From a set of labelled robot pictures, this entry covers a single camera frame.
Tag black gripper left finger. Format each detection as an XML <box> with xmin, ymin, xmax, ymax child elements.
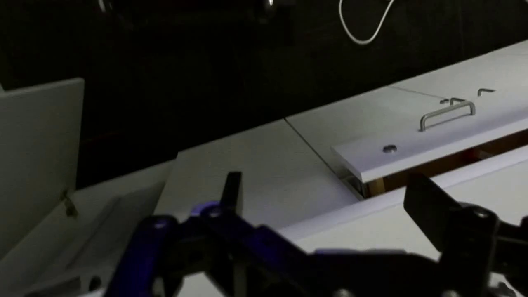
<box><xmin>103</xmin><ymin>170</ymin><xmax>336</xmax><ymax>297</ymax></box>

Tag white flat cabinet panel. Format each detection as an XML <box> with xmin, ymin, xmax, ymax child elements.
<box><xmin>153</xmin><ymin>117</ymin><xmax>364</xmax><ymax>233</ymax></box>

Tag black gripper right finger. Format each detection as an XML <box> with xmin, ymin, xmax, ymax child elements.
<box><xmin>402</xmin><ymin>173</ymin><xmax>528</xmax><ymax>297</ymax></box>

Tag white drawer front panel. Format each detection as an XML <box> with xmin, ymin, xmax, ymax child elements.
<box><xmin>331</xmin><ymin>81</ymin><xmax>528</xmax><ymax>185</ymax></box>

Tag white cable loop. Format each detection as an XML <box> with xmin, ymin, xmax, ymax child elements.
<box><xmin>336</xmin><ymin>0</ymin><xmax>397</xmax><ymax>46</ymax></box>

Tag silver metal drawer handle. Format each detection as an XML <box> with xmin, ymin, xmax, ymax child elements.
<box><xmin>417</xmin><ymin>97</ymin><xmax>476</xmax><ymax>134</ymax></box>

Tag white upright board panel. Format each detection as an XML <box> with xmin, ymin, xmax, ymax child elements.
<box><xmin>0</xmin><ymin>76</ymin><xmax>87</xmax><ymax>261</ymax></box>

